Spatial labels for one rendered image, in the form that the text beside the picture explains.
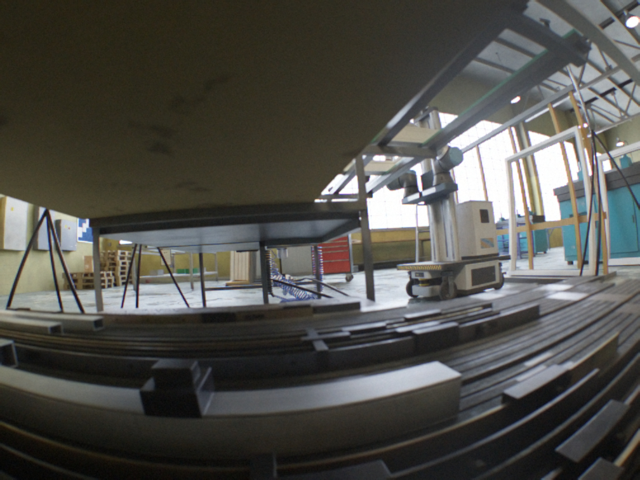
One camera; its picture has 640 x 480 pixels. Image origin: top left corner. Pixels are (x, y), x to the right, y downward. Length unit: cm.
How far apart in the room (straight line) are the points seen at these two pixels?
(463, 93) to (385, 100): 1410
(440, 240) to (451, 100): 1126
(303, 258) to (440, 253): 632
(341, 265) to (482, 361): 491
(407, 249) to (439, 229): 748
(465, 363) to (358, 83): 29
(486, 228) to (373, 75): 252
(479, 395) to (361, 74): 30
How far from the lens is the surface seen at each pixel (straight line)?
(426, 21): 27
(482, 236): 271
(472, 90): 1497
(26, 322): 56
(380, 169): 155
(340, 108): 38
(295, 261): 866
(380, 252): 982
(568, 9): 68
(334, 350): 27
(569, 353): 28
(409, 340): 29
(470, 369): 25
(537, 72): 82
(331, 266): 516
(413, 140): 121
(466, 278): 242
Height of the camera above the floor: 43
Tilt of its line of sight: 4 degrees up
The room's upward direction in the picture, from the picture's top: 4 degrees counter-clockwise
